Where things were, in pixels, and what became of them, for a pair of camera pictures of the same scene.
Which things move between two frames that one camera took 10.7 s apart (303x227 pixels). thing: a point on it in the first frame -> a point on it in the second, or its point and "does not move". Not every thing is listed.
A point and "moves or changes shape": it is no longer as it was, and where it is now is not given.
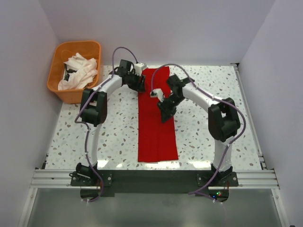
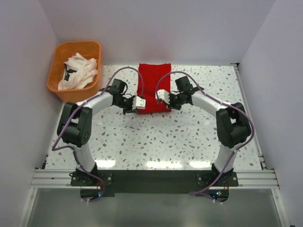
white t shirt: x=78 y=73 does not move
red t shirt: x=157 y=141 moves or changes shape
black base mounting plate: x=156 y=181 does not move
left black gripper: x=139 y=87 -> x=130 y=110
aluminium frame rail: x=253 y=175 does not move
